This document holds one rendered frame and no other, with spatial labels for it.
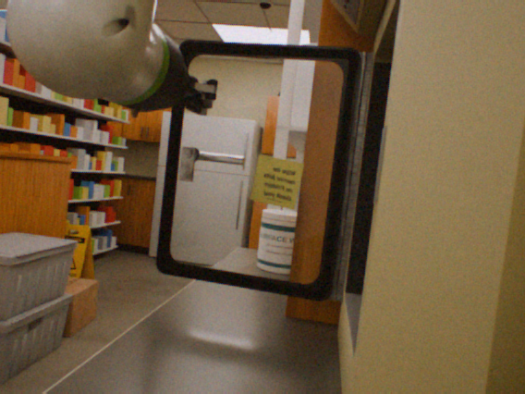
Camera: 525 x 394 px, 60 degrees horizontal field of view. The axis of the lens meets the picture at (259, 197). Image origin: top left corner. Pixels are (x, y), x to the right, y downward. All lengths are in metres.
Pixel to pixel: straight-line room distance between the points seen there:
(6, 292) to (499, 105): 2.35
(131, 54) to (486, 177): 0.31
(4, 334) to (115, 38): 2.28
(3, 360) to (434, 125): 2.45
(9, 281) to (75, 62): 2.19
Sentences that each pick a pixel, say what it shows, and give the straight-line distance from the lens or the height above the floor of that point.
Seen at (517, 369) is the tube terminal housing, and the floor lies 1.03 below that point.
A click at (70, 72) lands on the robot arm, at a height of 1.24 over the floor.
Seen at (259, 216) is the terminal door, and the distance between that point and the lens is 0.74.
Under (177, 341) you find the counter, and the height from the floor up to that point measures 0.94.
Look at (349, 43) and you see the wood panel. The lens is 0.81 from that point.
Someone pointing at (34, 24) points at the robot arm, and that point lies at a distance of 0.38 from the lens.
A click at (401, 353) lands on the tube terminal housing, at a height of 1.04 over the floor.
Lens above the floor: 1.18
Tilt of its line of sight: 3 degrees down
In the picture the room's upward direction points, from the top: 7 degrees clockwise
